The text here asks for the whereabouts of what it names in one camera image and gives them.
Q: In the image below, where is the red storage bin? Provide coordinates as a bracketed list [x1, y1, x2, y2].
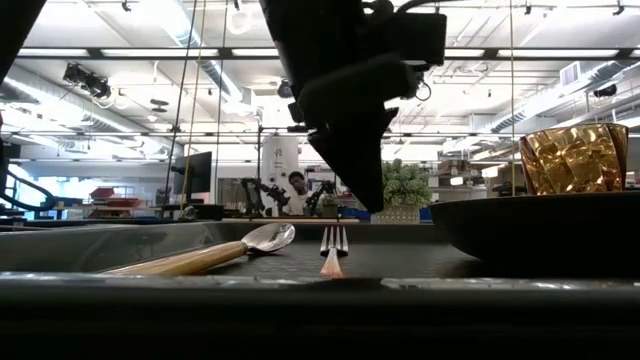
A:
[88, 186, 142, 209]

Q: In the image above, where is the black computer monitor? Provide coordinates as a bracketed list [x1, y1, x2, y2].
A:
[171, 150, 214, 207]

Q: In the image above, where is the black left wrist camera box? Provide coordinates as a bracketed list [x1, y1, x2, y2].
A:
[394, 12, 448, 67]

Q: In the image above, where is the spoon with wooden handle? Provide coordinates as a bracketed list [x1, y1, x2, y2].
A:
[98, 222, 297, 278]

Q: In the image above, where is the black ceiling spotlight cluster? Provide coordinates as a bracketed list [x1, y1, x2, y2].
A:
[62, 62, 112, 101]

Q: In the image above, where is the amber faceted glass cup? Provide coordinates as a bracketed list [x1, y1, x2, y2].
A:
[517, 122, 630, 197]

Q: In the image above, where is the green artificial potted plant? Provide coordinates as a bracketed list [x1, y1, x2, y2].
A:
[372, 158, 434, 225]

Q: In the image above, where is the white cylindrical tank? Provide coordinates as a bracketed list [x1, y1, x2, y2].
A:
[259, 135, 301, 201]

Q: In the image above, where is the black metal table frame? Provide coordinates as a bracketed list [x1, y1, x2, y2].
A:
[0, 287, 640, 360]

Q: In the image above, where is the person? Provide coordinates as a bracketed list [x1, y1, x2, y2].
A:
[281, 170, 315, 217]

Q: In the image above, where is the black round plate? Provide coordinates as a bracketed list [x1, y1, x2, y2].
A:
[428, 189, 640, 279]

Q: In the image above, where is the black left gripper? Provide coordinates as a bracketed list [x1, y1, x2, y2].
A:
[259, 0, 419, 214]

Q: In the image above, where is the black rectangular tray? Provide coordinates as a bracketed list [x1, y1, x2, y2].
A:
[0, 219, 640, 294]

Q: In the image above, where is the fork with orange handle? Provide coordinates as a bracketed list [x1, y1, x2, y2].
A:
[318, 225, 351, 281]

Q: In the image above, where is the long thin black cable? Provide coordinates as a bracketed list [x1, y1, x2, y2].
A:
[163, 0, 200, 217]

